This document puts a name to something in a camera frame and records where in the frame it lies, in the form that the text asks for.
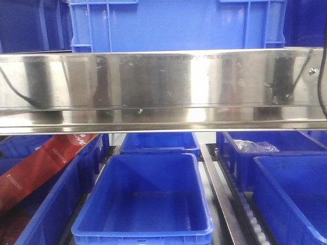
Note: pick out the blue bin upper shelf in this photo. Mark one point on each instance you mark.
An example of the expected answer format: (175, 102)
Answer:
(142, 26)

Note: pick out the blue bin lower rear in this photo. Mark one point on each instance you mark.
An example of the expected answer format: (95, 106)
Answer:
(161, 143)

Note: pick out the blue bin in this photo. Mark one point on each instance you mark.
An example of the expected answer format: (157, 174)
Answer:
(42, 217)
(242, 164)
(146, 199)
(161, 143)
(290, 193)

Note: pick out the blue bin lower centre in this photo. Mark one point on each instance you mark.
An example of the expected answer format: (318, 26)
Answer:
(146, 199)

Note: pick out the clear plastic bag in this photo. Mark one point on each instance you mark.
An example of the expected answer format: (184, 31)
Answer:
(247, 146)

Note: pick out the blue bin rear right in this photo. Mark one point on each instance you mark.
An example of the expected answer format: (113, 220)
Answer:
(242, 164)

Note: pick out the white roller track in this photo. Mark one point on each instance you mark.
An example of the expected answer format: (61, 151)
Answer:
(242, 202)

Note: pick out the blue bin lower right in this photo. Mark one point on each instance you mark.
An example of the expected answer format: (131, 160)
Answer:
(290, 193)

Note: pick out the blue bin lower left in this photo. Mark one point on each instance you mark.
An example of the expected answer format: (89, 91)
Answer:
(42, 217)

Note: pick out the red printed package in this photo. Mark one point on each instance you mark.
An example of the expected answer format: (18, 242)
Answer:
(29, 174)

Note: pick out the stainless steel shelf rail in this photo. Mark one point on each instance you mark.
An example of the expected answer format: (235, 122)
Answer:
(212, 90)

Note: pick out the rail screw right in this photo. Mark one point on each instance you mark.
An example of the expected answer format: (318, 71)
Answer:
(312, 71)

